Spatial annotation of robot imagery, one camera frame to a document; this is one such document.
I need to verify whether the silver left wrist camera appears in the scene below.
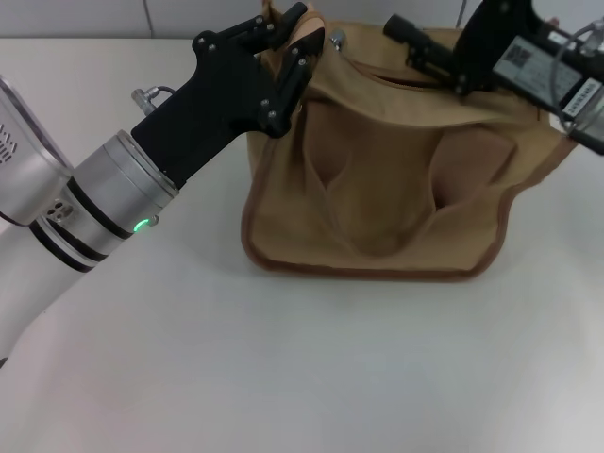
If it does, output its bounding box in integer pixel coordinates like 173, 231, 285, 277
0, 75, 76, 227

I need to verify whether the khaki canvas food bag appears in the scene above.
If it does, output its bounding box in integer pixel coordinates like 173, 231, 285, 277
240, 0, 579, 284

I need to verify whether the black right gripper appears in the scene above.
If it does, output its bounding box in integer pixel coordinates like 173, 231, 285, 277
382, 0, 604, 157

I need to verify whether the silver cable connector plug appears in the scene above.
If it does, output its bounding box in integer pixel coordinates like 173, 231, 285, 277
130, 84, 178, 115

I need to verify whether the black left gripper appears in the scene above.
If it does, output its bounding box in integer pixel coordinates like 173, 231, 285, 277
130, 2, 327, 185

